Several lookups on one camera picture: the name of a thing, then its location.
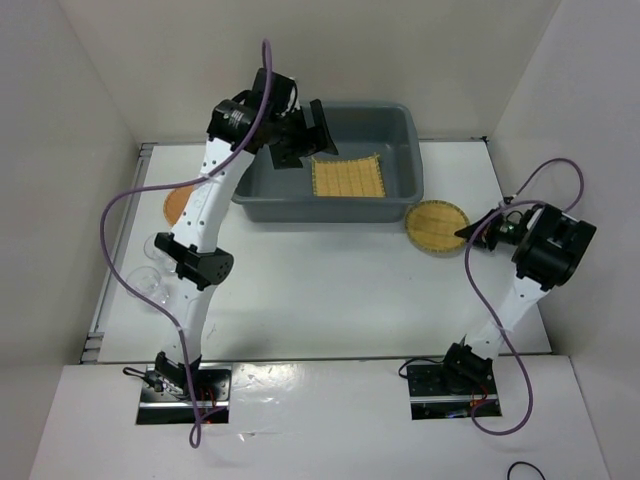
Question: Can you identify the round green-rimmed bamboo mat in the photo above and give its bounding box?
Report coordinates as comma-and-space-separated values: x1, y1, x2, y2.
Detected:
404, 200, 470, 255

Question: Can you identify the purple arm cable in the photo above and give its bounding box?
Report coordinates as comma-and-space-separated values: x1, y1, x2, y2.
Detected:
464, 158, 586, 439
100, 38, 277, 449

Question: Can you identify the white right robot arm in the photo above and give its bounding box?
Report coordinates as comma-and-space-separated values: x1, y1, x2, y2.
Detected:
438, 204, 597, 393

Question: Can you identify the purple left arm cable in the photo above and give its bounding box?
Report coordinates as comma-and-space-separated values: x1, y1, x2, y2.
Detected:
100, 38, 277, 449

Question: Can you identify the square woven bamboo mat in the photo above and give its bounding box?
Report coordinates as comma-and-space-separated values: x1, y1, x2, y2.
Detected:
311, 154, 386, 198

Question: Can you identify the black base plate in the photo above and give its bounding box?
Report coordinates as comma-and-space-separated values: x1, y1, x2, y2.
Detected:
401, 362, 502, 420
123, 363, 232, 425

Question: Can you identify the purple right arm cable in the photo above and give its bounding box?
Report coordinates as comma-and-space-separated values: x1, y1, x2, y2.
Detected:
464, 158, 586, 439

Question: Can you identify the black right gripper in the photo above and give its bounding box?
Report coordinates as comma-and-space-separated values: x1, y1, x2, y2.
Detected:
456, 207, 527, 251

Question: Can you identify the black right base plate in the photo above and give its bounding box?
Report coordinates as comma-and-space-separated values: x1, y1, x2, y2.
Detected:
401, 362, 502, 420

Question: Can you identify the black cable loop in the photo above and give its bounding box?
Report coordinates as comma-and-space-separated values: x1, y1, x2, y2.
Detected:
507, 460, 547, 480

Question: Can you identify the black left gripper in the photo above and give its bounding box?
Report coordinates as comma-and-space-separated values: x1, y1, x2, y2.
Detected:
268, 98, 337, 169

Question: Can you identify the aluminium table edge rail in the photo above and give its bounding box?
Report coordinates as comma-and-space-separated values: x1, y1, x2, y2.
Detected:
79, 143, 155, 364

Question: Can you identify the grey plastic bin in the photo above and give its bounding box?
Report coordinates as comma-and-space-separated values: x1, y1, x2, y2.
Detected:
232, 102, 424, 223

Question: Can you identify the clear plastic cup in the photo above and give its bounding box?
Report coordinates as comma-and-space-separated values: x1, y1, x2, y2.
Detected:
143, 234, 175, 274
125, 266, 170, 312

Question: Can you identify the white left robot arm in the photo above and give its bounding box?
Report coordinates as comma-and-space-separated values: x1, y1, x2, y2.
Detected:
154, 68, 338, 400

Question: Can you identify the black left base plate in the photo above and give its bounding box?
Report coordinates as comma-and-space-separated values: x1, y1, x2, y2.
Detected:
123, 363, 232, 425

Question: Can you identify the round orange woven plate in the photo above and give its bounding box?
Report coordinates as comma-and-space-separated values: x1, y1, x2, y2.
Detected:
163, 186, 194, 227

